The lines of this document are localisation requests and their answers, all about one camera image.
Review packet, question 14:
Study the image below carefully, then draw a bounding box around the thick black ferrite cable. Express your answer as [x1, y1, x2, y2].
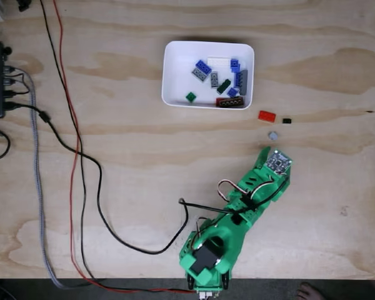
[2, 101, 291, 256]

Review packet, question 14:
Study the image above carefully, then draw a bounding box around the short black hub cable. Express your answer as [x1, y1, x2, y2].
[2, 77, 31, 98]

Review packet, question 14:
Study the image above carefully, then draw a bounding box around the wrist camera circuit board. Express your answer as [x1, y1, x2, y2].
[265, 150, 294, 175]

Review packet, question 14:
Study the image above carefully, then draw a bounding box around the thin black cable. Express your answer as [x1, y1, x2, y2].
[39, 0, 198, 294]

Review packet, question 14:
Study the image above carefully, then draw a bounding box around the dark red long lego brick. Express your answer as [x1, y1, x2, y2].
[215, 96, 245, 109]

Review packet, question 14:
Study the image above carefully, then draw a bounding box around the white long lego plate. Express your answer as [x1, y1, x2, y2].
[207, 56, 233, 66]

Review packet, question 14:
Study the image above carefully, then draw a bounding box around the white plastic bin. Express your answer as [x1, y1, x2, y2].
[161, 40, 256, 111]

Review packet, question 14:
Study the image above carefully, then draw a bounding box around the thin red cable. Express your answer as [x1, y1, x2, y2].
[52, 0, 198, 294]

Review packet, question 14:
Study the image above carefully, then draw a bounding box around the white servo cable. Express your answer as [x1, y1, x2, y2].
[217, 178, 276, 203]

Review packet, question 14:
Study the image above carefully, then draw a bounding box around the person's foot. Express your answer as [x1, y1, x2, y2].
[296, 281, 325, 300]

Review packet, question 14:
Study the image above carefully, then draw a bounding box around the grey braided cable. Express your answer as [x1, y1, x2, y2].
[4, 66, 94, 290]

